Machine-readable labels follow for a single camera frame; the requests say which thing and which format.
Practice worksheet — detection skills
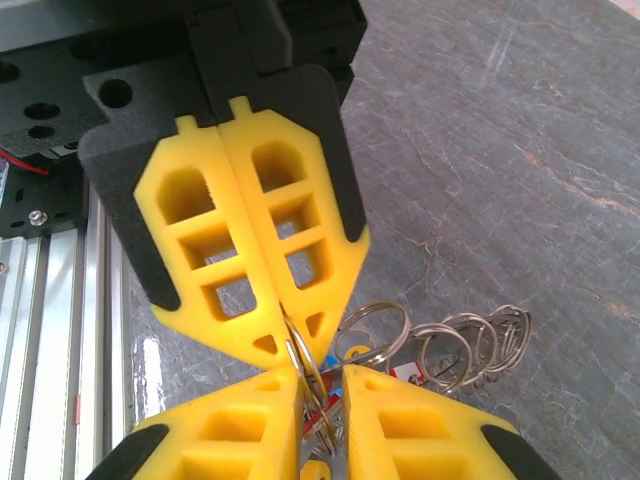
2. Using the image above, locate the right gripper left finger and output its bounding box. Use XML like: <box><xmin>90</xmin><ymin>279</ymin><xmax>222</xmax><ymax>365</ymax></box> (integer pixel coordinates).
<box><xmin>89</xmin><ymin>366</ymin><xmax>303</xmax><ymax>480</ymax></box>

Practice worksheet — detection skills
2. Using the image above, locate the red key tag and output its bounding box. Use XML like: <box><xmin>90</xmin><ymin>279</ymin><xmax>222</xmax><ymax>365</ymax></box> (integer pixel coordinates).
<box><xmin>388</xmin><ymin>362</ymin><xmax>426</xmax><ymax>386</ymax></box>

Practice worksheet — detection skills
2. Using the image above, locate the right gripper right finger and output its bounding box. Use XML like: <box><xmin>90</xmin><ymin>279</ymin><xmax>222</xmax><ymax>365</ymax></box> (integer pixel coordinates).
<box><xmin>342</xmin><ymin>364</ymin><xmax>564</xmax><ymax>480</ymax></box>

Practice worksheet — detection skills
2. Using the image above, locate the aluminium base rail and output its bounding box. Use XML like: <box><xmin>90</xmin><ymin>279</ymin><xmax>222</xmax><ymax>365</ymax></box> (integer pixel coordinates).
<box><xmin>0</xmin><ymin>219</ymin><xmax>132</xmax><ymax>480</ymax></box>

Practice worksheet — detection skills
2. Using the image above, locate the silver ring-lined metal disc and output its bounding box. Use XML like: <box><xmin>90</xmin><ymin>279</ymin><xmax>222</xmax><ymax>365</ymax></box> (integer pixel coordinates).
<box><xmin>282</xmin><ymin>298</ymin><xmax>532</xmax><ymax>401</ymax></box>

